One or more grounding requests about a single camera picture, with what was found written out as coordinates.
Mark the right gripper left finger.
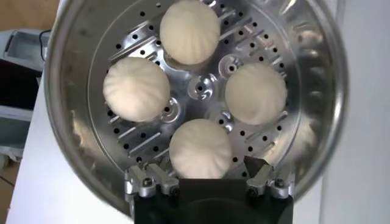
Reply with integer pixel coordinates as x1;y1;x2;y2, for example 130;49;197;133
124;163;181;199

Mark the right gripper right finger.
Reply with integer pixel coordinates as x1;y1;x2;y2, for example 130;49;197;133
243;156;296;198

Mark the white steamed baozi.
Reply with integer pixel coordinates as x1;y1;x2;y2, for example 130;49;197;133
224;63;288;126
159;0;221;66
102;57;171;123
169;118;234;180

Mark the perforated steel steamer basket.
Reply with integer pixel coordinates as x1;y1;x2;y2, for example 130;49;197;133
44;0;350;217

